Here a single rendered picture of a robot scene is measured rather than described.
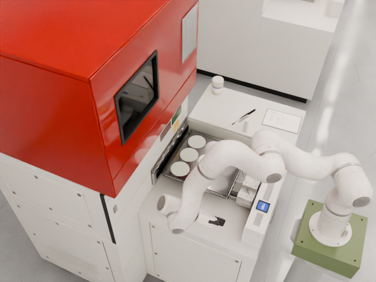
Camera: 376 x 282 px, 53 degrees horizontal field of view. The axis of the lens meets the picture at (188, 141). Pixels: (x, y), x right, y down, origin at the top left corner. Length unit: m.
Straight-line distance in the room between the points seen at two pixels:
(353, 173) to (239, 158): 0.47
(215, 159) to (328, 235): 0.74
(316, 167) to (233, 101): 0.99
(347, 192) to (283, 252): 1.38
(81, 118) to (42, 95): 0.15
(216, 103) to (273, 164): 1.06
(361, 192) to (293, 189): 1.67
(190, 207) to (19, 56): 0.78
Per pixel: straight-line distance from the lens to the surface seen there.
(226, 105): 2.28
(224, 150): 1.31
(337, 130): 3.76
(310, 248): 1.83
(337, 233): 1.84
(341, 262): 1.84
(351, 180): 1.55
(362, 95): 4.26
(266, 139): 1.38
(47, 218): 2.11
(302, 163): 1.43
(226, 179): 1.98
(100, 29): 1.31
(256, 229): 1.76
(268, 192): 1.90
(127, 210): 1.82
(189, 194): 1.44
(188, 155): 2.07
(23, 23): 1.41
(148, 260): 2.41
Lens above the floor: 2.46
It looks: 47 degrees down
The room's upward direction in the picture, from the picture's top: 1 degrees clockwise
